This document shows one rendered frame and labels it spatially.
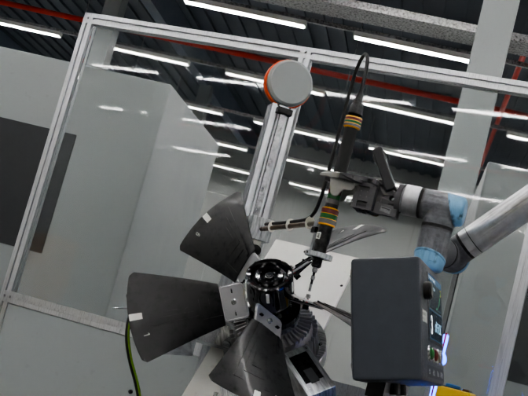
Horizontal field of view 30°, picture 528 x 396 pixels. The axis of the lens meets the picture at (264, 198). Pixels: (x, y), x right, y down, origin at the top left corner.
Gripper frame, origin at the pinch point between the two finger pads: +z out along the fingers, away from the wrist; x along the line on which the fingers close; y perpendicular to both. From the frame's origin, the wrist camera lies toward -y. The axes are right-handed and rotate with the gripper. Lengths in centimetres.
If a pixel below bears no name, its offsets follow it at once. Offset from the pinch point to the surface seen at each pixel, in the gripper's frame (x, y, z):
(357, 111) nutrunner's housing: -1.9, -16.9, -3.9
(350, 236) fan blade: 12.9, 12.2, -6.0
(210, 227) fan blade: 9.7, 18.7, 31.0
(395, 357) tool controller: -83, 41, -43
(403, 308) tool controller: -83, 33, -42
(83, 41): 69, -43, 124
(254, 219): 45, 10, 33
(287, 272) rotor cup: -3.6, 26.5, 2.7
